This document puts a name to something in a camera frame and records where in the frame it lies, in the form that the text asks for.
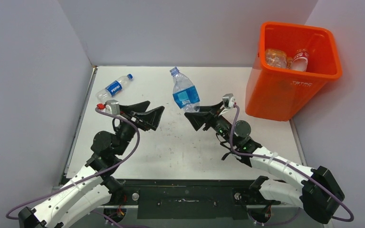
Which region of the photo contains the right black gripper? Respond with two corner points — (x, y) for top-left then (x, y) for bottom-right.
(185, 102), (237, 146)

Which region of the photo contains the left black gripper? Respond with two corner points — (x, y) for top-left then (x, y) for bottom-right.
(114, 101), (163, 155)

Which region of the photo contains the crushed blue label bottle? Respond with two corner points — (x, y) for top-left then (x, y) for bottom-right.
(170, 67), (200, 113)

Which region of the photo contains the clear Pepsi bottle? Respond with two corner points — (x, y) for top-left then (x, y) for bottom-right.
(96, 74), (134, 103)

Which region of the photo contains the blue cap bottle edge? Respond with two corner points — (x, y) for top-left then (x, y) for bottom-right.
(265, 48), (287, 68)

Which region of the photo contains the red cap water bottle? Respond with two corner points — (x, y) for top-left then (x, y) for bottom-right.
(289, 49), (309, 72)

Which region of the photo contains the crushed orange label bottle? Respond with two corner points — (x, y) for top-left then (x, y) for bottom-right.
(286, 57), (293, 69)

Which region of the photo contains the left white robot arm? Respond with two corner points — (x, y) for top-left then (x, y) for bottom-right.
(18, 100), (165, 228)

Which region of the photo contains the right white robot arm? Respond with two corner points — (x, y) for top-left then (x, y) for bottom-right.
(184, 103), (345, 224)

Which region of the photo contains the orange plastic bin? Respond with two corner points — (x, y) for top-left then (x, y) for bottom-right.
(244, 21), (343, 121)

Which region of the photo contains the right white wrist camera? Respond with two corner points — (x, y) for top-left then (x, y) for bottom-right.
(219, 93), (236, 116)

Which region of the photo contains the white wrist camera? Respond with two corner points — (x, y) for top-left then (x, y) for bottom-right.
(219, 93), (236, 116)
(96, 99), (121, 115)

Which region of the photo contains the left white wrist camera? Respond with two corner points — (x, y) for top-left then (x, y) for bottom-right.
(96, 99), (121, 115)

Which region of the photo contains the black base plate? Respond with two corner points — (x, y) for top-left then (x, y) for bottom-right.
(99, 179), (280, 222)

